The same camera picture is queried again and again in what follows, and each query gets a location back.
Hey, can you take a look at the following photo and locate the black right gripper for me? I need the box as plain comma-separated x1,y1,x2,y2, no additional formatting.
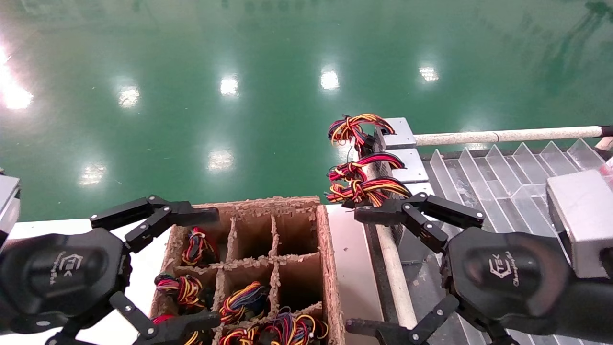
345,192,613,345

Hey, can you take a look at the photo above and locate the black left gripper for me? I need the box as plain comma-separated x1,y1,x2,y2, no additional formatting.
0,195,222,345

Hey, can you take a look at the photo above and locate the stainless steel plate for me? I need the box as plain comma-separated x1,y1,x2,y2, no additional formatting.
327,205,386,345

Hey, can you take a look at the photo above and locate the brown cardboard divider box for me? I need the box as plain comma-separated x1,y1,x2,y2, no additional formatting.
149,195,346,345

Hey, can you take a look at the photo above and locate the clear acrylic divider rack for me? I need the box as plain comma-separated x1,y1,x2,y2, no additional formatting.
421,139,613,345

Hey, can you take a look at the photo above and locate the long white rack pipe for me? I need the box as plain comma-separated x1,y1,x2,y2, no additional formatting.
414,126,605,147

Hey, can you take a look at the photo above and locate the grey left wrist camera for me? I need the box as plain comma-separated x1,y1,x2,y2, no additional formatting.
0,175,21,247

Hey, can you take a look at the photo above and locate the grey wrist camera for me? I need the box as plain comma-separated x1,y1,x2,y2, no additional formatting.
546,170,613,279
0,175,21,247

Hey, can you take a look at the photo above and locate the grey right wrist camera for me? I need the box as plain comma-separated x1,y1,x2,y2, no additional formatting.
546,170,613,279

